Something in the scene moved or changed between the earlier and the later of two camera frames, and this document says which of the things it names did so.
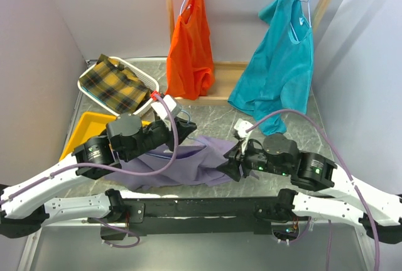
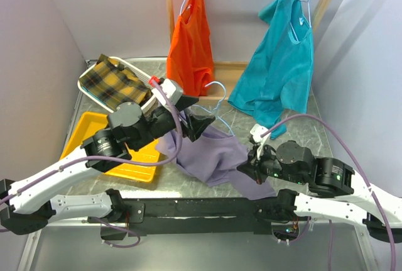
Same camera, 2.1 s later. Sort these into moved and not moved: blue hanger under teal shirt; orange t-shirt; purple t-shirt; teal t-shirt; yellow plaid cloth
Moved: purple t-shirt
Not moved: teal t-shirt; blue hanger under teal shirt; yellow plaid cloth; orange t-shirt
